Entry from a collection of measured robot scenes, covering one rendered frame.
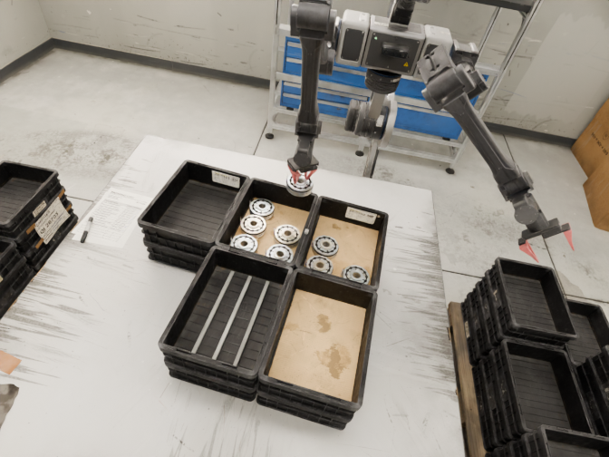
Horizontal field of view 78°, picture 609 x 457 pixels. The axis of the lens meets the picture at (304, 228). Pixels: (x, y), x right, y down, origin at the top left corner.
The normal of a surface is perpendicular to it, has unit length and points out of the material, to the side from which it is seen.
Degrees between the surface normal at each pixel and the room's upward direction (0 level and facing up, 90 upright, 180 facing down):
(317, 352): 0
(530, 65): 90
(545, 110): 90
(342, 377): 0
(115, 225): 0
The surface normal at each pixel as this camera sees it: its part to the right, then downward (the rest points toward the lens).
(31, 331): 0.12, -0.67
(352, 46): -0.15, 0.72
